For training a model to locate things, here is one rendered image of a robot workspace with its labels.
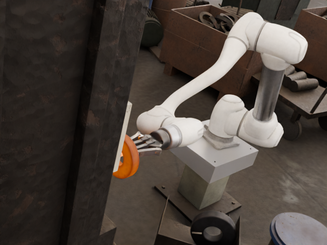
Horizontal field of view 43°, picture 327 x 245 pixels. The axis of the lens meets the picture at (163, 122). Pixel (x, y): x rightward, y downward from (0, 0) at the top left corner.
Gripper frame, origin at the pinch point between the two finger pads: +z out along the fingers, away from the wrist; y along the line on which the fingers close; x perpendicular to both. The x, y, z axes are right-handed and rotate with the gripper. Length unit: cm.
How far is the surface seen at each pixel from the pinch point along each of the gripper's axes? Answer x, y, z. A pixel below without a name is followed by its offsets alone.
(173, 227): -23.1, -21.2, -13.5
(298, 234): -37, -46, -78
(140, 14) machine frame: 58, -27, 35
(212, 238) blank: -19.3, -34.5, -18.5
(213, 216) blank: -8.9, -32.8, -15.6
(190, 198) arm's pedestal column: -75, 21, -94
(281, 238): -38, -43, -68
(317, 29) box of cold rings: -6, 100, -374
